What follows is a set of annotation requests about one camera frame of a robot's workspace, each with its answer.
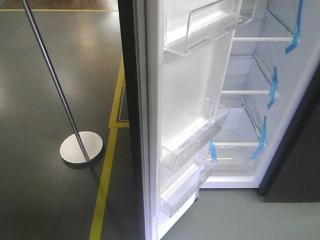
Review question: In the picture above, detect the upper clear door bin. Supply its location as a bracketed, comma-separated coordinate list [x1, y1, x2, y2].
[164, 0, 258, 57]

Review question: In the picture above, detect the metal stanchion pole with base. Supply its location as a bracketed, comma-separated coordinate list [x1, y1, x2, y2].
[21, 0, 104, 165]

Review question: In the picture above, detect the clear crisper drawer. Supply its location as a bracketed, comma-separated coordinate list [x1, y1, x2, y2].
[212, 146, 256, 176]

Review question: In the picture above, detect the clear door bin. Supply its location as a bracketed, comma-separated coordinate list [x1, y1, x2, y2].
[160, 151, 216, 217]
[161, 97, 229, 172]
[164, 0, 258, 57]

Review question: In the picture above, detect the fridge door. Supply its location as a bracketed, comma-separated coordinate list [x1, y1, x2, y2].
[117, 0, 258, 240]

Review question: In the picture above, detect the lower clear door bin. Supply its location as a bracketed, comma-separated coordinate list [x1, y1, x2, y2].
[160, 151, 216, 217]

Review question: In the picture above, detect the dark fridge body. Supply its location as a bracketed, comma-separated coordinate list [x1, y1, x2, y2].
[201, 0, 320, 194]

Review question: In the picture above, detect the middle clear door bin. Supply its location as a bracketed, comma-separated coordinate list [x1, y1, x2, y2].
[161, 97, 229, 172]

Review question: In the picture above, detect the dark floor sign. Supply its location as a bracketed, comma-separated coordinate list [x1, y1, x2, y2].
[117, 87, 129, 122]

